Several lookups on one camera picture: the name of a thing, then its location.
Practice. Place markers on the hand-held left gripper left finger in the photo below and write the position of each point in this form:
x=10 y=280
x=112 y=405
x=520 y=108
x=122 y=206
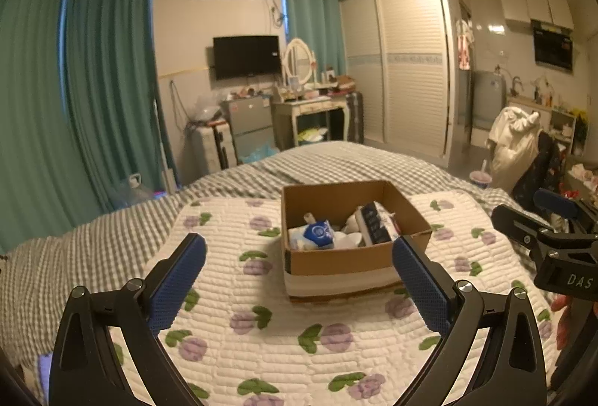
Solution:
x=180 y=284

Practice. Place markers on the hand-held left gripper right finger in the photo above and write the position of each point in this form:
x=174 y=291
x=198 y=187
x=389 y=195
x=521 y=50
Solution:
x=420 y=289

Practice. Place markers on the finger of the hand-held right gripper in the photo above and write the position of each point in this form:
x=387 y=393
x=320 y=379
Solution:
x=556 y=202
x=514 y=223

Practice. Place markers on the dark striped cloth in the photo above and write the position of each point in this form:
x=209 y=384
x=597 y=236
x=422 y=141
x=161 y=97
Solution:
x=373 y=223

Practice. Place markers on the white sock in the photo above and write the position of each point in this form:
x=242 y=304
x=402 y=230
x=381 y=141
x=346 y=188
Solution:
x=349 y=240

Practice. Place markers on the cardboard box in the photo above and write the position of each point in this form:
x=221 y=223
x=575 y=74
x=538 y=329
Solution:
x=336 y=266

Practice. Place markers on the white sock ball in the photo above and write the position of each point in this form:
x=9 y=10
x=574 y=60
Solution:
x=351 y=223

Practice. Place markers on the blue tissue packet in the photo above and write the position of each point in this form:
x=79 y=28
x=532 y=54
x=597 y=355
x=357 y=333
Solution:
x=317 y=232

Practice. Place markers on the person's right hand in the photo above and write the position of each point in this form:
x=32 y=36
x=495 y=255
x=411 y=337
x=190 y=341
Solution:
x=562 y=322

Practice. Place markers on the dark floral garment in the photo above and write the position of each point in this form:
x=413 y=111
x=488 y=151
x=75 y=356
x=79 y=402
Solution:
x=537 y=177

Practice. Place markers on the purple drink cup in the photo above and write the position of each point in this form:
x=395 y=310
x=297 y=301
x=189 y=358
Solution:
x=480 y=178

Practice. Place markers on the white floral quilt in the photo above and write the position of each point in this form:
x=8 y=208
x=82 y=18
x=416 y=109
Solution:
x=233 y=247

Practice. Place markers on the white clothes pile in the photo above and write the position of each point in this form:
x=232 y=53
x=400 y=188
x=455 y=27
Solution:
x=511 y=149

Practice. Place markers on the white shelf unit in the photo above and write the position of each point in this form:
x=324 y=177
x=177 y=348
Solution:
x=560 y=125

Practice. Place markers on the clear water jug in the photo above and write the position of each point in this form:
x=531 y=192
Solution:
x=133 y=191

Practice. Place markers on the white suitcase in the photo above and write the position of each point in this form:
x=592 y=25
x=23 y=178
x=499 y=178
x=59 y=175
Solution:
x=205 y=149

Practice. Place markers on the blue plastic bag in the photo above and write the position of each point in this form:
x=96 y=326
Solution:
x=261 y=152

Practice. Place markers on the silver mini fridge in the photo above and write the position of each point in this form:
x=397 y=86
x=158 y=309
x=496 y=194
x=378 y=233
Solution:
x=247 y=125

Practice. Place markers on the clear plastic bag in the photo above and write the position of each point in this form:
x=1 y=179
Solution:
x=203 y=107

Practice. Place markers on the hanging pink garment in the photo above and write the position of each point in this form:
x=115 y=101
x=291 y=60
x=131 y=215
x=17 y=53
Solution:
x=463 y=46

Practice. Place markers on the dark suitcase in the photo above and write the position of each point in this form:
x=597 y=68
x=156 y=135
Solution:
x=355 y=116

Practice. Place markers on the yellow green cloth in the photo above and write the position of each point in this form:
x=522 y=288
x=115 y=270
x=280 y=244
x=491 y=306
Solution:
x=312 y=135

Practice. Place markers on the white sliding door wardrobe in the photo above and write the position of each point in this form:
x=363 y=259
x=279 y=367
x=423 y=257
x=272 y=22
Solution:
x=406 y=65

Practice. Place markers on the wide green curtain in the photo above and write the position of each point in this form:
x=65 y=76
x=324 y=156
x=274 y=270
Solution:
x=110 y=83
x=28 y=107

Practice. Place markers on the white dressing table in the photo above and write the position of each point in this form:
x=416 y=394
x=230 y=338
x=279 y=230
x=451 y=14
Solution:
x=308 y=107

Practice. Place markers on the white oval vanity mirror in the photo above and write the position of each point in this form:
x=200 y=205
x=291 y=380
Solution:
x=299 y=60

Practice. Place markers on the narrow teal curtain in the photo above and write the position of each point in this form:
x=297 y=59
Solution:
x=310 y=18

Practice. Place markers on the white wall cabinets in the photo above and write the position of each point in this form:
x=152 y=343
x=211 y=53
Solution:
x=535 y=4

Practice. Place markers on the black wall television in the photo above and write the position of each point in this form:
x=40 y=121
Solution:
x=246 y=57

